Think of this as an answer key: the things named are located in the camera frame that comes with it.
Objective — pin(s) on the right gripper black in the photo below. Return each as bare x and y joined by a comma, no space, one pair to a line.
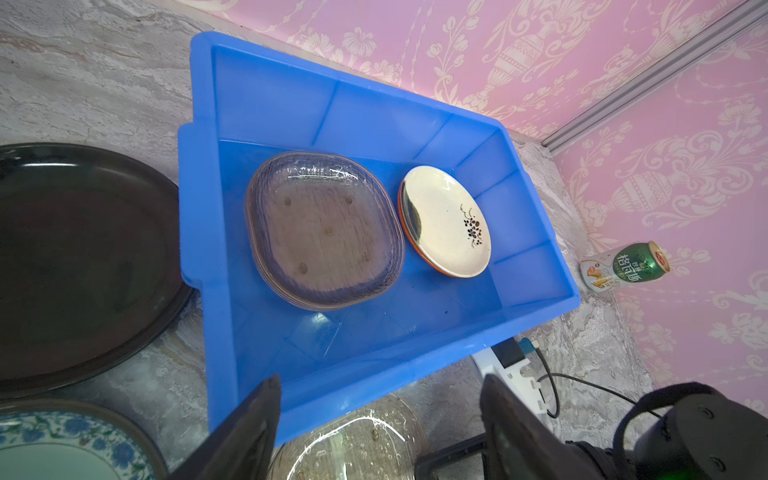
703,435

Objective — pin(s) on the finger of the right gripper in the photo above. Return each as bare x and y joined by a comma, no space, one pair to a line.
426,466

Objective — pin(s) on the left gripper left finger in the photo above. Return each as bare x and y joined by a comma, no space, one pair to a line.
241,447

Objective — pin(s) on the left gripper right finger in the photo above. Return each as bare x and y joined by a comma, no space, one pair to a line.
519,446

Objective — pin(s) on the smoky glass plate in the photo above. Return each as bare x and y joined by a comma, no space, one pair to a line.
379,441
323,231

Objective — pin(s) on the teal patterned plate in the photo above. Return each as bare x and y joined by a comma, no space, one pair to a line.
70,439

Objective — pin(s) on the cream plate with dark patch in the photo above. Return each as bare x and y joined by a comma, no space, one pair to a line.
443,223

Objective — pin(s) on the black round plate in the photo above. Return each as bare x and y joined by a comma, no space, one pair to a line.
90,263

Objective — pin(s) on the blue plastic bin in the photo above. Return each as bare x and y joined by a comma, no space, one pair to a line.
251,103

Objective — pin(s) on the green drink can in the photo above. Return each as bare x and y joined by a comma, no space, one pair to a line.
628,265

